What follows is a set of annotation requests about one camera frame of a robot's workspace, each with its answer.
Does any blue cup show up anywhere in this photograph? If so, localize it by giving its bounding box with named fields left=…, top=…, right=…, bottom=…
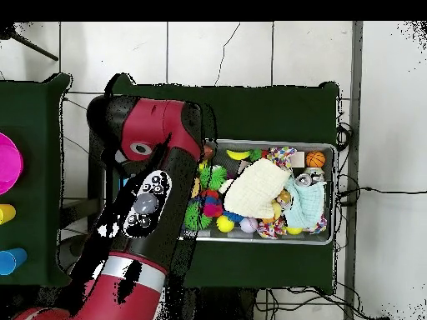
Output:
left=0, top=247, right=28, bottom=277

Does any mint green cloth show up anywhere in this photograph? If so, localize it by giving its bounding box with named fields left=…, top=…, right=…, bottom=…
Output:
left=283, top=172, right=326, bottom=229

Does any dark green table cloth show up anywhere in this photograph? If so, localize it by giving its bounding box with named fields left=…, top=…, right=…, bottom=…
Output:
left=104, top=72, right=340, bottom=296
left=0, top=72, right=76, bottom=289

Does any black cable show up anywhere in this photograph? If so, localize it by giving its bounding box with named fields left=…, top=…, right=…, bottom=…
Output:
left=336, top=186, right=427, bottom=206

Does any pink bowl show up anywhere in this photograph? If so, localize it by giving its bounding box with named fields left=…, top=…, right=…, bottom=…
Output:
left=0, top=132, right=24, bottom=195

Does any clear mesh bin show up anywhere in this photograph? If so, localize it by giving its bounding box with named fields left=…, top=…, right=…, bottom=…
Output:
left=181, top=137, right=337, bottom=246

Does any colourful spotted cloth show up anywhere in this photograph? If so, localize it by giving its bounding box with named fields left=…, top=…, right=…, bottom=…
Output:
left=266, top=146, right=297, bottom=169

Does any orange mini basketball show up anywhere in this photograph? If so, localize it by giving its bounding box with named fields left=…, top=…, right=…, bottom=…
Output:
left=304, top=150, right=326, bottom=168

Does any cream waffle cloth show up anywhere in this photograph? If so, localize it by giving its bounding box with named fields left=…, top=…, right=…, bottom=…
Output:
left=218, top=157, right=291, bottom=219

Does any black tripod leg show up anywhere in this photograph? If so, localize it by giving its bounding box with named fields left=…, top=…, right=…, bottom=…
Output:
left=0, top=22, right=59, bottom=62

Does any yellow cup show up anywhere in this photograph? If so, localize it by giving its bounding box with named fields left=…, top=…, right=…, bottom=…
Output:
left=0, top=203, right=17, bottom=225

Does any silver drink can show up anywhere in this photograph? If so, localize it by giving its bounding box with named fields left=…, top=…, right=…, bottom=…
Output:
left=294, top=172, right=314, bottom=187

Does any green spiky ball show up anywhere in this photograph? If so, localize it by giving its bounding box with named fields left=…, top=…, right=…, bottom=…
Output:
left=183, top=202, right=213, bottom=232

